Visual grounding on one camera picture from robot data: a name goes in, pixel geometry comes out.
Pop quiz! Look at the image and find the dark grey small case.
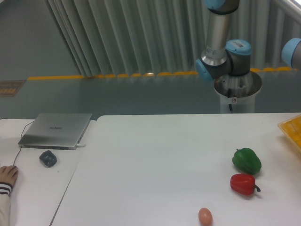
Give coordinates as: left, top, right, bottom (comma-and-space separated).
39, 150, 57, 168

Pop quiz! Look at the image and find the brown egg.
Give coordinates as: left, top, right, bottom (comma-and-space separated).
198, 208, 213, 226

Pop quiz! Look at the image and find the black pedestal cable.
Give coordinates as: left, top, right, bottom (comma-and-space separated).
227, 88, 233, 112

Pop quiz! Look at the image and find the grey curtain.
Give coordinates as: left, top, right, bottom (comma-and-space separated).
46, 0, 301, 77

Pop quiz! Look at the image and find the person's hand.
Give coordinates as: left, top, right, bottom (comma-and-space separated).
0, 165, 18, 186

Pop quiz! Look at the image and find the yellow plastic tray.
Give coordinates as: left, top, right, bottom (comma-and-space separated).
278, 115, 301, 152

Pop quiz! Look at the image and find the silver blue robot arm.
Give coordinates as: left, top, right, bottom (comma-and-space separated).
195, 0, 301, 81

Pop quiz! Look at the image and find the black mouse cable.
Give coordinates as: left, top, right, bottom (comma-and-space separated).
0, 117, 36, 167

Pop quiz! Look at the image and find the red bell pepper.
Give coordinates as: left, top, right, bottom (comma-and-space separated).
230, 174, 261, 195

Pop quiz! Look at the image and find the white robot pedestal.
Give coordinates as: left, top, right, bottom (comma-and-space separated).
214, 71, 262, 113

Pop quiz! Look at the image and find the white usb dongle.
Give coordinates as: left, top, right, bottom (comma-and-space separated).
76, 144, 86, 148

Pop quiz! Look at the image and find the silver closed laptop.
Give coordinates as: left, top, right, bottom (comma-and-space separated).
18, 113, 92, 150

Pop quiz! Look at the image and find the green bell pepper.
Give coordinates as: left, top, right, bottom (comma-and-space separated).
232, 148, 262, 175

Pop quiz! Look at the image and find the striped cuff sleeve forearm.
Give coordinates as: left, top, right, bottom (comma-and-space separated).
0, 182, 12, 226

